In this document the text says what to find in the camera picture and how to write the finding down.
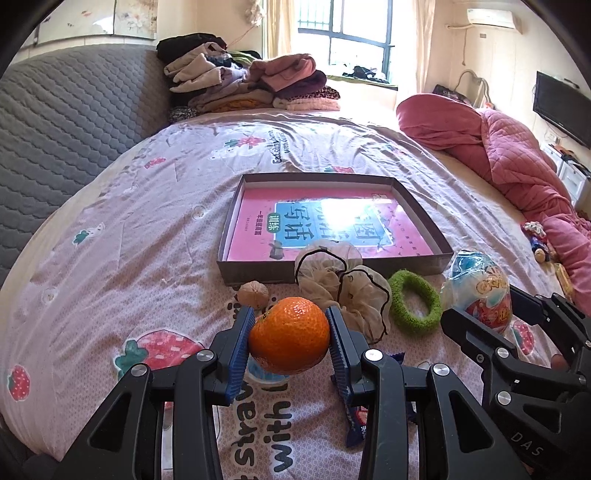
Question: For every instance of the red blue Kinder egg toy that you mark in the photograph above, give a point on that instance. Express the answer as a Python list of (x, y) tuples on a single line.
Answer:
[(477, 285)]

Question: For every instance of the person's right hand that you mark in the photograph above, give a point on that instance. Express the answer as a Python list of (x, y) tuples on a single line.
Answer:
[(559, 363)]

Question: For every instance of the white wall air conditioner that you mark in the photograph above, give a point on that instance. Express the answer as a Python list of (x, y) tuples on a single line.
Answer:
[(485, 17)]

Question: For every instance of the black flat television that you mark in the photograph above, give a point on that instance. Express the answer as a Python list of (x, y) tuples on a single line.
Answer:
[(563, 106)]

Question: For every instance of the blue Oreo cookie packet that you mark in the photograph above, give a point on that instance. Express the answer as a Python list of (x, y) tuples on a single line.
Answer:
[(357, 416)]

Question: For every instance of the pink quilted blanket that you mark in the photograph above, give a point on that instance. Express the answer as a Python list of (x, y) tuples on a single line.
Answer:
[(507, 155)]

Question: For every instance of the white drawer cabinet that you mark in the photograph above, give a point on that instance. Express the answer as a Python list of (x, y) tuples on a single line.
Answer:
[(574, 175)]

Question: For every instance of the shallow grey cardboard box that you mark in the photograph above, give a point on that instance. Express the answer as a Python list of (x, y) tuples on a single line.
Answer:
[(236, 273)]

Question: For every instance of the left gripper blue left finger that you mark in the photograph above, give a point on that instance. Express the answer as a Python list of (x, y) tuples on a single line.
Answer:
[(236, 353)]

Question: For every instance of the pink strawberry print bedsheet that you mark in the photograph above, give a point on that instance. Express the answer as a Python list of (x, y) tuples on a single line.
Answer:
[(144, 265)]

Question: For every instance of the large orange mandarin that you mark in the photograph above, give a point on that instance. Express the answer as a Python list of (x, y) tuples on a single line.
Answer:
[(291, 337)]

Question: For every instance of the small colourful doll toy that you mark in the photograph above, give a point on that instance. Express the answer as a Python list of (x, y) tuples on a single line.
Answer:
[(537, 238)]

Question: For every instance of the cream curtain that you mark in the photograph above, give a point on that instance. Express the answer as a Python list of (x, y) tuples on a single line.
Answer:
[(279, 21)]

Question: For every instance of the pile of folded clothes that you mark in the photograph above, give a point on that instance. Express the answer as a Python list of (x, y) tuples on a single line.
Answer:
[(204, 77)]

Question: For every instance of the walnut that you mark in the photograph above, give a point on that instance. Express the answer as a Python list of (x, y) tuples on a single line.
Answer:
[(254, 294)]

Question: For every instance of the beige polka dot scrunchie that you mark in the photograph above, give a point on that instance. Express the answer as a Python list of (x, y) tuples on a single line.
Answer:
[(330, 273)]

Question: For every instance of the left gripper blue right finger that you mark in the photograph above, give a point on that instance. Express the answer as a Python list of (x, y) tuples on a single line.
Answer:
[(346, 349)]

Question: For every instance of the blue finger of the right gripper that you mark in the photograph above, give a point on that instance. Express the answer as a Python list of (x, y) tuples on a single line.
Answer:
[(529, 308), (476, 340)]

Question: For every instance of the grey quilted headboard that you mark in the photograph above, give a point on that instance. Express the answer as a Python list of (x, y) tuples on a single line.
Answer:
[(65, 117)]

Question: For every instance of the window with dark frame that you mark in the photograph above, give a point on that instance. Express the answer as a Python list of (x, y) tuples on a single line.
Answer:
[(346, 36)]

